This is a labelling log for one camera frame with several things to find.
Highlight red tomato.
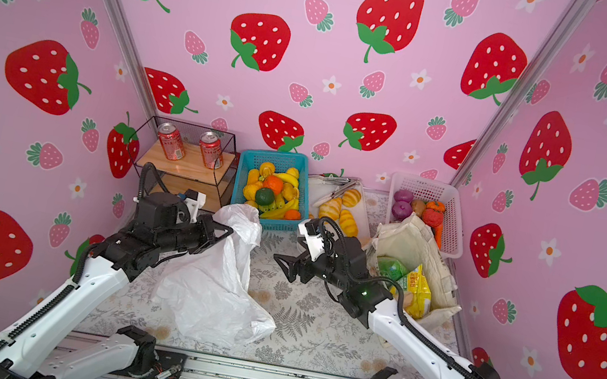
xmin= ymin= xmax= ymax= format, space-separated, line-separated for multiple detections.
xmin=421 ymin=209 xmax=444 ymax=230

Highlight metal tongs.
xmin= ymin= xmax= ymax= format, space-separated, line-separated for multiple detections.
xmin=309 ymin=174 xmax=360 ymax=196

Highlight purple onion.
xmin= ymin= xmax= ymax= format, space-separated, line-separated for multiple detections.
xmin=393 ymin=189 xmax=414 ymax=203
xmin=391 ymin=201 xmax=413 ymax=222

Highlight small orange tangerine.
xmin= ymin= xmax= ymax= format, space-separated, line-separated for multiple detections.
xmin=284 ymin=209 xmax=303 ymax=221

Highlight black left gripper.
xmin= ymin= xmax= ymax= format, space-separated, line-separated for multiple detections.
xmin=154 ymin=207 xmax=235 ymax=269

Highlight black wire wooden shelf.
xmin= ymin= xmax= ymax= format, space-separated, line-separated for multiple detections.
xmin=134 ymin=116 xmax=240 ymax=212

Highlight yellow chips bag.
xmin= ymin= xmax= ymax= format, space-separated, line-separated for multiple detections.
xmin=398 ymin=265 xmax=432 ymax=320

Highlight red soda can left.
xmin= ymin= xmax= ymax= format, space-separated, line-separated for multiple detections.
xmin=157 ymin=122 xmax=186 ymax=162

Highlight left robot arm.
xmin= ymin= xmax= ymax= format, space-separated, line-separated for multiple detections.
xmin=0 ymin=182 xmax=233 ymax=379

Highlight brown potato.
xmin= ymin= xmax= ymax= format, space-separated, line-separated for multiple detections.
xmin=411 ymin=199 xmax=427 ymax=216

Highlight beige canvas tote bag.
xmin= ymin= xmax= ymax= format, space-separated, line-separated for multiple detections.
xmin=366 ymin=214 xmax=461 ymax=331

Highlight purple onion front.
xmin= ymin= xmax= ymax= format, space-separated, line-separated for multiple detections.
xmin=391 ymin=201 xmax=413 ymax=222

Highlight white plastic bag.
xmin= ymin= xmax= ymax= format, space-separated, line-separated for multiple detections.
xmin=150 ymin=204 xmax=276 ymax=349

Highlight yellow striped bread roll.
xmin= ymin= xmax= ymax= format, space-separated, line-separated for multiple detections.
xmin=338 ymin=209 xmax=359 ymax=238

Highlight teal plastic basket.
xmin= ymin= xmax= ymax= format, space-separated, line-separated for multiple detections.
xmin=230 ymin=150 xmax=309 ymax=231

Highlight red soda can right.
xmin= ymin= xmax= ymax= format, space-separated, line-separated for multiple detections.
xmin=199 ymin=130 xmax=223 ymax=170

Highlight small striped bread roll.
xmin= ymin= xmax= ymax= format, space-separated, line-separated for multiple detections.
xmin=341 ymin=188 xmax=363 ymax=208

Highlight long striped bread loaf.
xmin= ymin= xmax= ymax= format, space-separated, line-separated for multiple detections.
xmin=318 ymin=197 xmax=343 ymax=221

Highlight green chips bag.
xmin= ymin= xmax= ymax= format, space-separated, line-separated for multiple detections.
xmin=377 ymin=256 xmax=410 ymax=282

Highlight purple onion back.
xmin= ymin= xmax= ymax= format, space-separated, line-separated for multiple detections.
xmin=393 ymin=189 xmax=414 ymax=203

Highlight red soda can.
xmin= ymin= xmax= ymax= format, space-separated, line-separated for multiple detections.
xmin=157 ymin=122 xmax=186 ymax=162
xmin=199 ymin=130 xmax=223 ymax=170

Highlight orange carrot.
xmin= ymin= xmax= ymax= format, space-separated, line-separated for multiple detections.
xmin=434 ymin=225 xmax=444 ymax=249

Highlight white plastic basket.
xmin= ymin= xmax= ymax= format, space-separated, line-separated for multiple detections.
xmin=385 ymin=172 xmax=464 ymax=259

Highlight green avocado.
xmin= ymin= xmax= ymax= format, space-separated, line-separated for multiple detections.
xmin=255 ymin=187 xmax=276 ymax=208

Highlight white plastic tray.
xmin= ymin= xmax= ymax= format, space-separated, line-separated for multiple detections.
xmin=308 ymin=183 xmax=372 ymax=245

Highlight orange fruit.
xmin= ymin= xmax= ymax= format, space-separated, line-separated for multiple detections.
xmin=263 ymin=175 xmax=284 ymax=195

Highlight yellow lemon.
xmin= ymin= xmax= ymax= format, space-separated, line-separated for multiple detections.
xmin=242 ymin=181 xmax=263 ymax=202

